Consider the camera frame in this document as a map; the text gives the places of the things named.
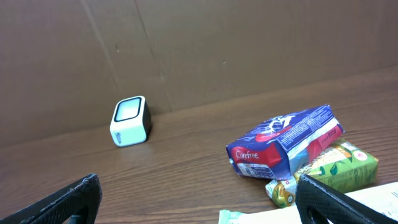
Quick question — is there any teal wipes packet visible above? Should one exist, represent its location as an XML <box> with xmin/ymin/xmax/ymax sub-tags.
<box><xmin>218</xmin><ymin>210</ymin><xmax>244</xmax><ymax>224</ymax></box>

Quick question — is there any white tube gold cap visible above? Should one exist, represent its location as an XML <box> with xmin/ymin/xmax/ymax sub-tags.
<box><xmin>238</xmin><ymin>182</ymin><xmax>397</xmax><ymax>224</ymax></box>

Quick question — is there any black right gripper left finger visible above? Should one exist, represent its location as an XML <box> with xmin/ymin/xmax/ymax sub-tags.
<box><xmin>1</xmin><ymin>174</ymin><xmax>102</xmax><ymax>224</ymax></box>

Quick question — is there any white barcode scanner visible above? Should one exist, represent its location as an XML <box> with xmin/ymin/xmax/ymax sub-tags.
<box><xmin>109</xmin><ymin>96</ymin><xmax>152</xmax><ymax>147</ymax></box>

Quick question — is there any red purple pad package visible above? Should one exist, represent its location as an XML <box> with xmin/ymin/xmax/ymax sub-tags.
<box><xmin>226</xmin><ymin>105</ymin><xmax>344</xmax><ymax>180</ymax></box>

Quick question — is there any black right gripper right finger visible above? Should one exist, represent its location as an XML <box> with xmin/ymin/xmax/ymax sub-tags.
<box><xmin>295</xmin><ymin>174</ymin><xmax>397</xmax><ymax>224</ymax></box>

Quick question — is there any green yellow juice carton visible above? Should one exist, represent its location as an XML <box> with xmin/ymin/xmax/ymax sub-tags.
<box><xmin>265</xmin><ymin>138</ymin><xmax>379</xmax><ymax>208</ymax></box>

